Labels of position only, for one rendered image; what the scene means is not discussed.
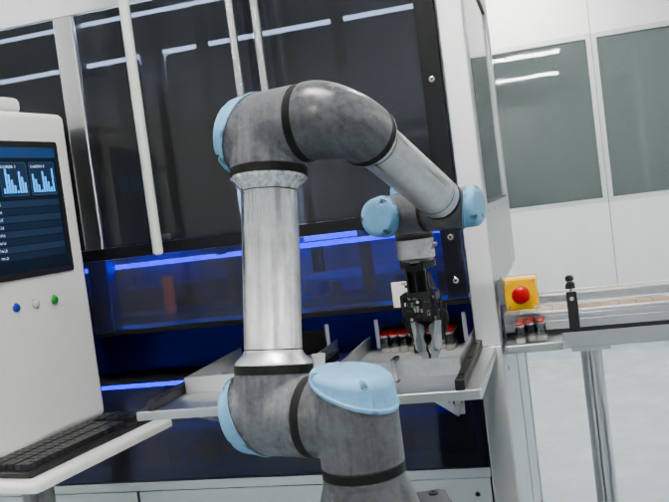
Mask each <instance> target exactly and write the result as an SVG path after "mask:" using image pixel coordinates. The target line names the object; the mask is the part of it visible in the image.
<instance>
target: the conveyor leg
mask: <svg viewBox="0 0 669 502"><path fill-rule="evenodd" d="M606 349H611V345H607V346H594V347H581V348H571V351H572V352H580V355H581V364H582V373H583V382H584V391H585V399H586V408H587V417H588V426H589V435H590V444H591V452H592V461H593V470H594V479H595V488H596V497H597V502H619V500H618V491H617V482H616V473H615V464H614V455H613V446H612V437H611V428H610V419H609V410H608V401H607V392H606V383H605V375H604V366H603V357H602V350H606Z"/></svg>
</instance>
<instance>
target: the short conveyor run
mask: <svg viewBox="0 0 669 502"><path fill-rule="evenodd" d="M564 278H565V280H566V283H565V290H554V291H544V292H539V298H540V304H541V303H552V302H563V301H566V303H557V304H546V305H539V307H538V308H537V309H528V310H518V311H507V308H506V310H505V314H504V315H503V328H504V336H505V342H507V338H511V337H515V336H516V331H515V329H516V328H515V323H516V319H519V318H525V323H526V318H531V317H533V318H535V322H536V317H545V322H546V328H547V335H548V334H560V333H563V344H564V348H565V349H568V348H581V347H594V346H607V345H620V344H633V343H646V342H659V341H669V293H667V294H656V295H645V296H634V297H623V298H612V299H601V300H590V301H579V302H578V301H577V300H585V299H596V298H607V297H618V296H629V295H640V294H651V293H662V292H669V280H660V281H649V282H639V283H628V284H618V285H607V286H597V287H586V288H576V287H575V284H574V282H573V276H571V275H566V276H565V277H564Z"/></svg>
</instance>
